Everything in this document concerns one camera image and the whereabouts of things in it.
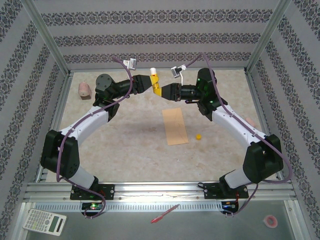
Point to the yellow glue stick cap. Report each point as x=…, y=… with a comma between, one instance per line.
x=198, y=137

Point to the white scientific calculator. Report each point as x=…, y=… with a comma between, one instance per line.
x=45, y=222

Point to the red pen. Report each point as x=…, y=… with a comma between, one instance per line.
x=165, y=213

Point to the aluminium left frame post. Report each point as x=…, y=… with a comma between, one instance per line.
x=48, y=37

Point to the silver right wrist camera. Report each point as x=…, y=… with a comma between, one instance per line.
x=175, y=72

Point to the aluminium frame post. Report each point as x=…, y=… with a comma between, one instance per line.
x=48, y=37
x=265, y=37

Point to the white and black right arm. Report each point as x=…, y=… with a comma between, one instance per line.
x=232, y=127

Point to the aluminium bar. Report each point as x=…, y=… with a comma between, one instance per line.
x=256, y=100
x=56, y=112

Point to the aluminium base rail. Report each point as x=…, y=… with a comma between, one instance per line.
x=160, y=190

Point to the left controller board green light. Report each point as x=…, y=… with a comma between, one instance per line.
x=93, y=206

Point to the pink eraser block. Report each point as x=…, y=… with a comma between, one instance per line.
x=250, y=122

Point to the pink tape roll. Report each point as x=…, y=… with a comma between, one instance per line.
x=267, y=222

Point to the yellow glue stick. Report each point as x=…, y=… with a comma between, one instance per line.
x=153, y=71

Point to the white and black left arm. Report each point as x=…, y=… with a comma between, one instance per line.
x=87, y=122

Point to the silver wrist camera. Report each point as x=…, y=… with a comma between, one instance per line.
x=175, y=72
x=133, y=63

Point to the aluminium right frame post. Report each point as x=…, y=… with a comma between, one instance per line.
x=265, y=37

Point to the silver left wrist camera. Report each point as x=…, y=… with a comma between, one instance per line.
x=133, y=63

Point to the aluminium left side bar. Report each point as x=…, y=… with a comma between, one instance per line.
x=56, y=112

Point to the pink small bottle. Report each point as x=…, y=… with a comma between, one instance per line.
x=84, y=90

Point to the white right camera bracket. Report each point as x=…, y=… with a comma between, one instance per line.
x=182, y=78

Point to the aluminium right side bar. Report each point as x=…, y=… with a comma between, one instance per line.
x=256, y=100

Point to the right controller board blue light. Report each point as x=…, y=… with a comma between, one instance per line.
x=228, y=206

